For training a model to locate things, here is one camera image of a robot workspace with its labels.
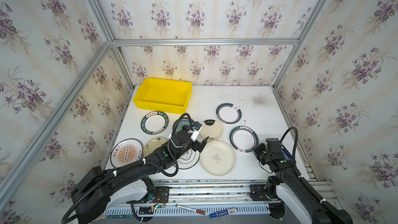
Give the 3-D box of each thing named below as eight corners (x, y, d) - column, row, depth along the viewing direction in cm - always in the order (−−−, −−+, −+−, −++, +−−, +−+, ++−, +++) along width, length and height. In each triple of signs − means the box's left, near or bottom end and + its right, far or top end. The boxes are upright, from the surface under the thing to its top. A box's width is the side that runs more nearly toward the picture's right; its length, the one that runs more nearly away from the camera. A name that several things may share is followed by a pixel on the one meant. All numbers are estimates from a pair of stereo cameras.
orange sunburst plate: (112, 169, 83) (110, 168, 81) (111, 145, 91) (109, 144, 90) (144, 158, 87) (143, 156, 85) (140, 135, 96) (139, 134, 94)
